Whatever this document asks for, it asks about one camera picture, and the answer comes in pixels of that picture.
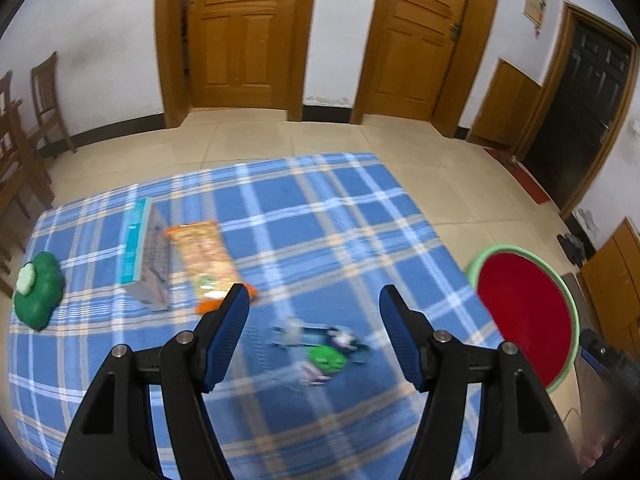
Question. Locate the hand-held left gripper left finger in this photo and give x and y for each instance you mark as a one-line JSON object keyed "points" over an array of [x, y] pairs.
{"points": [[230, 330]]}

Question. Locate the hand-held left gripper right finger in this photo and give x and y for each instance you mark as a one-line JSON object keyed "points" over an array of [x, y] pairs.
{"points": [[400, 335]]}

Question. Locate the clear packet with green item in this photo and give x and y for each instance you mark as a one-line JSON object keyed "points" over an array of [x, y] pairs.
{"points": [[327, 357]]}

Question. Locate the orange snack packet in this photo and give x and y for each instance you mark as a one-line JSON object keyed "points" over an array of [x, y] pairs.
{"points": [[205, 255]]}

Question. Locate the teal and white box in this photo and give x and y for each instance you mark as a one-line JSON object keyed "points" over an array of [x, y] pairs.
{"points": [[142, 255]]}

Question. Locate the blue plaid tablecloth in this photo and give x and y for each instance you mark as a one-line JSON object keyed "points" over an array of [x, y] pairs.
{"points": [[300, 210]]}

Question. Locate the pair of dark shoes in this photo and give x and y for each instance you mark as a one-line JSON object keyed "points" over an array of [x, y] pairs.
{"points": [[571, 249]]}

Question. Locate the green round plush toy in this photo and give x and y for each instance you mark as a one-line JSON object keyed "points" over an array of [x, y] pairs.
{"points": [[40, 295]]}

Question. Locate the red floor mat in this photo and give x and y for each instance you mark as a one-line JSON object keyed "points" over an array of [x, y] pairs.
{"points": [[520, 175]]}

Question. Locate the wooden cabinet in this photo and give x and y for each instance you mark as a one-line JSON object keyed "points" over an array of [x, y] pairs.
{"points": [[615, 280]]}

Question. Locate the wooden chair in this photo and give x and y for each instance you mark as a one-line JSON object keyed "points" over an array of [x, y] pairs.
{"points": [[47, 95], [20, 170]]}

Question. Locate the dark metal door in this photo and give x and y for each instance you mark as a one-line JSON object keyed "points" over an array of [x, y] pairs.
{"points": [[580, 110]]}

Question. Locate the wooden panel door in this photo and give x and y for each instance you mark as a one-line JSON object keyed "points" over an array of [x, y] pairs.
{"points": [[240, 35]]}

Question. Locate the wooden door with metal latch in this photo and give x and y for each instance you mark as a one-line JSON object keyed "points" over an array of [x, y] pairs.
{"points": [[420, 40]]}

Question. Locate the wooden wall panel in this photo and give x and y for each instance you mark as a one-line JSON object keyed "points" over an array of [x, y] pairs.
{"points": [[505, 105]]}

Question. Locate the wall notice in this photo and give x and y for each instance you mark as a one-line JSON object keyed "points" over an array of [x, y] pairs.
{"points": [[535, 0]]}

